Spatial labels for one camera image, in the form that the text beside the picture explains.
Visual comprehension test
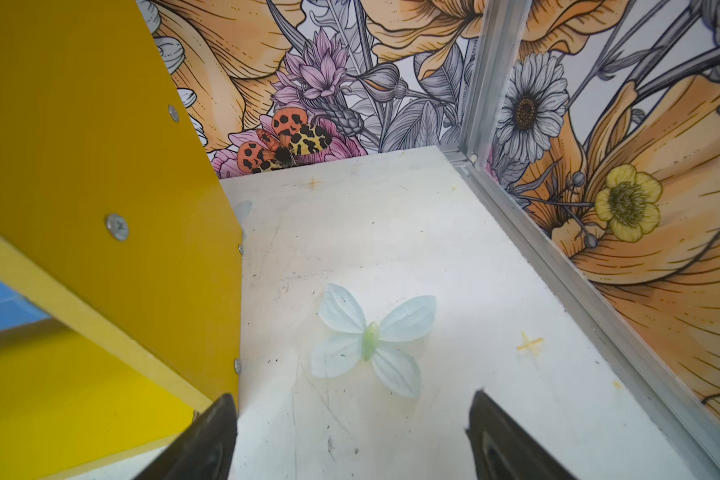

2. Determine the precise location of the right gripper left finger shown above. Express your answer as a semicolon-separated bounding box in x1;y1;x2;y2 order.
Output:
135;393;238;480

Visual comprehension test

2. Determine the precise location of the yellow wooden shelf unit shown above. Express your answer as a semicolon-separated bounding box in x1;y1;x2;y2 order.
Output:
0;1;243;479

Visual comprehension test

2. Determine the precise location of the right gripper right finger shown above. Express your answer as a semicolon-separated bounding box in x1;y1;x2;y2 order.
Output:
466;390;574;480

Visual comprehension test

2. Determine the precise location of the aluminium corner frame post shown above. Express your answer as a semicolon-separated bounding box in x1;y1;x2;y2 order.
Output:
453;1;720;478

